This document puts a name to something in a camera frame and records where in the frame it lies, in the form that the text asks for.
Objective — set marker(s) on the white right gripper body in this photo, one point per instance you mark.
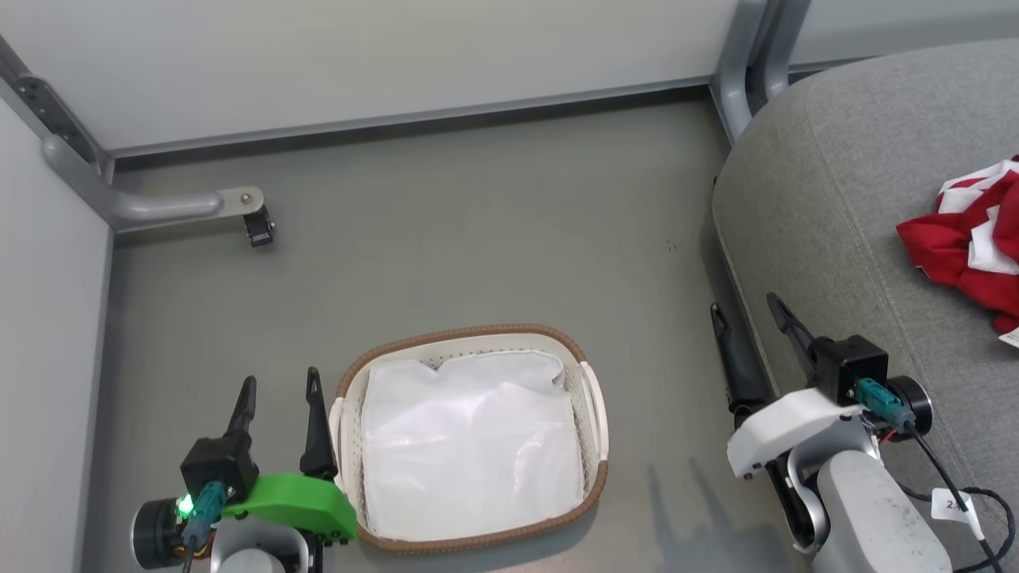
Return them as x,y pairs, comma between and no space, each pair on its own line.
784,426

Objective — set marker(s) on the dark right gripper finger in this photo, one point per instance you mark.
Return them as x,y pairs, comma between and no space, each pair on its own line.
740,370
796,330

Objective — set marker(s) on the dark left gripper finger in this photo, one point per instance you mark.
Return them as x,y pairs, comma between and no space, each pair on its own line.
318,446
244,414

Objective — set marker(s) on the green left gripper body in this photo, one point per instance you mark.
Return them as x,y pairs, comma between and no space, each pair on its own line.
302,501

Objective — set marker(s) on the red white-striped jacket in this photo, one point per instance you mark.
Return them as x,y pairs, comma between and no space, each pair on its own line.
947,247

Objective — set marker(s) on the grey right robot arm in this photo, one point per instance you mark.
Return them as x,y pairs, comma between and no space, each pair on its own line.
868,517

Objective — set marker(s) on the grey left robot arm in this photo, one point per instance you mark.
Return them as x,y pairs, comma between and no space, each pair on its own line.
255,557

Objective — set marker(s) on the grey fabric sofa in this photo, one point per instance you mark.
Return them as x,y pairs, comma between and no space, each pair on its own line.
836,199

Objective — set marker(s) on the black round right gripper motor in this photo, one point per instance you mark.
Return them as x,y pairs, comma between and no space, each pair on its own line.
915,398

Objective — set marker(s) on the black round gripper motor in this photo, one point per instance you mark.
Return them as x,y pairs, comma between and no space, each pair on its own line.
155,533
915,398

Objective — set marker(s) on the black round left gripper motor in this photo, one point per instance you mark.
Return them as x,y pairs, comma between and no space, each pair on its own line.
155,533

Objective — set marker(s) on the white cloth basket liner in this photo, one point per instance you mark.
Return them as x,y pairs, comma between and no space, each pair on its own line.
470,454

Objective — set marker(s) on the white laundry basket brown rim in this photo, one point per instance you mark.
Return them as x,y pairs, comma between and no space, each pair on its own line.
593,414

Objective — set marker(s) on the black caster wheel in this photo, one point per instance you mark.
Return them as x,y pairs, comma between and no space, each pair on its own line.
258,227

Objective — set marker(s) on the grey partition foot with plate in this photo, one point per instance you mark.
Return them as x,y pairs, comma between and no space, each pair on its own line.
159,207

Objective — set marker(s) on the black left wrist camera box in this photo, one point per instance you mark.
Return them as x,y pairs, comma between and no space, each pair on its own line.
219,465

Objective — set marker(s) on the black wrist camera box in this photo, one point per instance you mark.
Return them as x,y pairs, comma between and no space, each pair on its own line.
852,366
219,465

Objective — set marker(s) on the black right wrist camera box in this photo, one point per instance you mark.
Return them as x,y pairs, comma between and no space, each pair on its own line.
852,366

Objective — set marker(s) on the grey metal partition post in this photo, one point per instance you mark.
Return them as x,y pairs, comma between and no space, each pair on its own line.
48,103

